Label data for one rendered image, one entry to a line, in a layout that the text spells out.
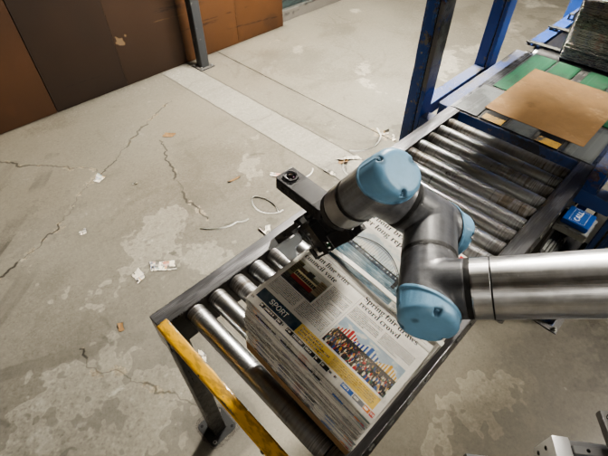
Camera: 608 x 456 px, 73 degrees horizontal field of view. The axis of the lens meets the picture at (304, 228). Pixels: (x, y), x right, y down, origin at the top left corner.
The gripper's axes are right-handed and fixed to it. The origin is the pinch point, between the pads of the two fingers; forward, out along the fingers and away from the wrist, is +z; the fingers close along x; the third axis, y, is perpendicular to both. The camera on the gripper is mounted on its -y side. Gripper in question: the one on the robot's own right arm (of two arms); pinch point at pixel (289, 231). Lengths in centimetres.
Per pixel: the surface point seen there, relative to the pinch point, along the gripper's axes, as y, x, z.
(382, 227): 10.2, 13.0, -9.0
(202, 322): 5.7, -19.6, 25.5
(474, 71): -14, 160, 47
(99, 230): -62, -9, 168
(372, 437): 41.9, -10.8, 0.5
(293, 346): 15.9, -17.0, -10.7
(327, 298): 13.6, -6.8, -10.3
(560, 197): 39, 84, 1
